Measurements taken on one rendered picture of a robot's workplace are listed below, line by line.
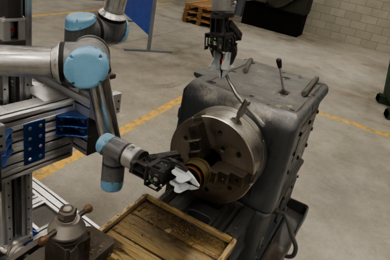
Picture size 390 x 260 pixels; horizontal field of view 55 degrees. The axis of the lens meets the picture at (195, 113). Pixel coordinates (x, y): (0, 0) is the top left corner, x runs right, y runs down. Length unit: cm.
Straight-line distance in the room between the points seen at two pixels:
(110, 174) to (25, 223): 78
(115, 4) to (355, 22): 976
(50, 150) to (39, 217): 75
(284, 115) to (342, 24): 980
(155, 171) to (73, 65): 37
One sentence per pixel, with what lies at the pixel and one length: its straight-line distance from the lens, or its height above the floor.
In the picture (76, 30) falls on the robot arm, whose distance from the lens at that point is 155.
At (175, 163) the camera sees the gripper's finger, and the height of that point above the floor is 112.
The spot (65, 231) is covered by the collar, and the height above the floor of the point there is 114.
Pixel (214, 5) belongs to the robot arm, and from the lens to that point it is 119.
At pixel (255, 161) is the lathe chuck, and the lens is 121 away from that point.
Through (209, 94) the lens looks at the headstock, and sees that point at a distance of 139.
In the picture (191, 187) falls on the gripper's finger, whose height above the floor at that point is 107.
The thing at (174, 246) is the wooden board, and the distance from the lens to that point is 122.
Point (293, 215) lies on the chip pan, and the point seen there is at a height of 54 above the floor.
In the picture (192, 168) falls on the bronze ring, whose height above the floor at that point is 112.
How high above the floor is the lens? 173
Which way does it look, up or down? 24 degrees down
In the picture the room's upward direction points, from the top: 11 degrees clockwise
